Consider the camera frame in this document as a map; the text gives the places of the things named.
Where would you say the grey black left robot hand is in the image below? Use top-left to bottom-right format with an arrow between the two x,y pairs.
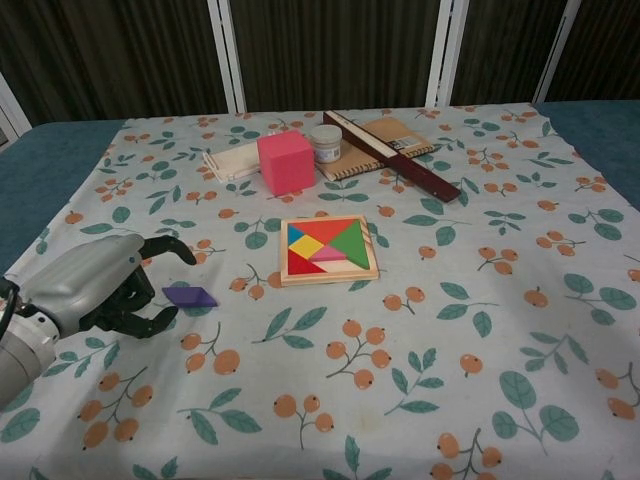
14,233 -> 200,342

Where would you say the purple tangram parallelogram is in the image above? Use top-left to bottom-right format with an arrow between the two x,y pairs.
161,285 -> 221,309

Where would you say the yellow tangram square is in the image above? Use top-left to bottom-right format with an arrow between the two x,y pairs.
289,235 -> 327,262

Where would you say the large red tangram triangle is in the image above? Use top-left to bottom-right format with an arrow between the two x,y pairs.
288,221 -> 362,247

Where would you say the pink tangram triangle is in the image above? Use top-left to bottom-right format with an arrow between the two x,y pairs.
309,245 -> 350,263

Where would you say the large green tangram triangle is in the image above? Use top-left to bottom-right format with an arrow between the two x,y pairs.
327,221 -> 371,278

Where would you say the folded beige cloth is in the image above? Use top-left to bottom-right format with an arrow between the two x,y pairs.
202,142 -> 265,187

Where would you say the pink foam cube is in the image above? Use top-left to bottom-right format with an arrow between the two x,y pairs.
256,130 -> 317,196

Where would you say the small white lidded jar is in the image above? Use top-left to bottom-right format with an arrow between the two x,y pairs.
310,124 -> 346,165

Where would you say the dark brown curtain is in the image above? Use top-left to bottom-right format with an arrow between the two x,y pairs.
0,0 -> 640,125

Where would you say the long dark red wooden box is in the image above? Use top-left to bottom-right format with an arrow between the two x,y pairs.
322,110 -> 463,204

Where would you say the brown stitched notebook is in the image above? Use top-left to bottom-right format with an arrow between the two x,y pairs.
319,118 -> 436,183

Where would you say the floral fruit print tablecloth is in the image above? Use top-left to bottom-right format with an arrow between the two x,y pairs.
0,102 -> 640,480

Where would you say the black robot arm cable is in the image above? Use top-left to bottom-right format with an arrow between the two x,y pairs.
0,280 -> 22,335

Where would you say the white metal stand leg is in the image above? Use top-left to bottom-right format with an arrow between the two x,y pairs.
206,0 -> 248,114
531,0 -> 572,104
424,0 -> 465,108
0,71 -> 32,147

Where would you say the wooden tangram puzzle tray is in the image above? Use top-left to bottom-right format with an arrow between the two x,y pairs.
279,215 -> 383,289

